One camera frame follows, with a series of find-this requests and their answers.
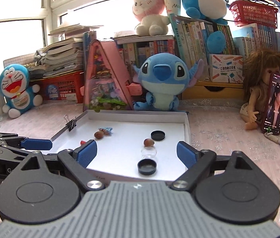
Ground blue hair clip with bears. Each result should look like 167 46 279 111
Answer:
98 127 113 136

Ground black round lid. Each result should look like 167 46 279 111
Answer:
151 130 165 141

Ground clear round container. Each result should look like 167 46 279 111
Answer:
141 147 157 159

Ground black round cap cup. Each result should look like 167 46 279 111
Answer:
137 158 157 176

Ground brown nut left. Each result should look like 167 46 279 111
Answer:
94 131 104 140

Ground brown nut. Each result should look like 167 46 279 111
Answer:
143 139 154 147
94 131 104 140

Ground binder clip on box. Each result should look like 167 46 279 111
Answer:
64 114 76 132

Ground brown nut right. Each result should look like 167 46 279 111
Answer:
143 139 154 147

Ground white shallow cardboard box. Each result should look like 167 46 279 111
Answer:
50 110 191 183

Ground Doraemon plush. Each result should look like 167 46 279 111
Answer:
0 64 43 119

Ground wooden drawer shelf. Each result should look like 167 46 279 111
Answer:
180 81 244 100

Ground red plastic crate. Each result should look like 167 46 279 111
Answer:
30 71 85 103

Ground pink triangular miniature house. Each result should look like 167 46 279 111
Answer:
83 40 142 112

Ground blue Stitch plush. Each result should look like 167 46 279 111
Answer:
133 53 204 112

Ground smartphone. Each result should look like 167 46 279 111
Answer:
261 72 280 135

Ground white pencil box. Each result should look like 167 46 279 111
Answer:
209 54 243 84

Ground stack of books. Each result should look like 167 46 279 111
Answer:
25 24 99 80

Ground brown haired doll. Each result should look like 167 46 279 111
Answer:
239 48 280 131

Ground row of shelf books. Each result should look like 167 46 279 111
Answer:
114 16 280 82

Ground blue upright books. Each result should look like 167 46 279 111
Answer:
82 30 96 71

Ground red plastic basket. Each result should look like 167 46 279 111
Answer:
229 0 278 29

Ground pink bunny plush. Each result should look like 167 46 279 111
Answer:
132 0 170 36

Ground blue round plush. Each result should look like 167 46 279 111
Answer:
179 0 230 55

